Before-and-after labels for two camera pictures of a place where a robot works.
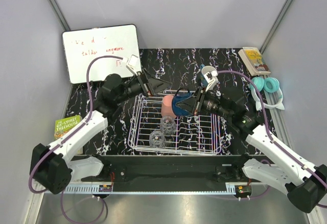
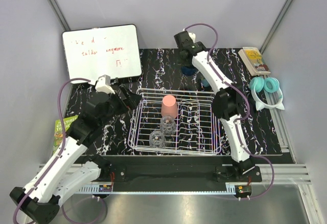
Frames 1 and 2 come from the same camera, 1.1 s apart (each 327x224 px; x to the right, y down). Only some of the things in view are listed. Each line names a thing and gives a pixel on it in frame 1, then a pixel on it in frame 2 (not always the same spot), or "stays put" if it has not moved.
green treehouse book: x=63 y=125 stays put
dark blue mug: x=177 y=109 to x=187 y=71
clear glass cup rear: x=168 y=125 stays put
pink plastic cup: x=166 y=106 stays put
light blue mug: x=204 y=81 stays put
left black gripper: x=155 y=84 to x=132 y=100
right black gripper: x=189 y=103 to x=184 y=63
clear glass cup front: x=157 y=139 stays put
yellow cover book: x=253 y=59 stays put
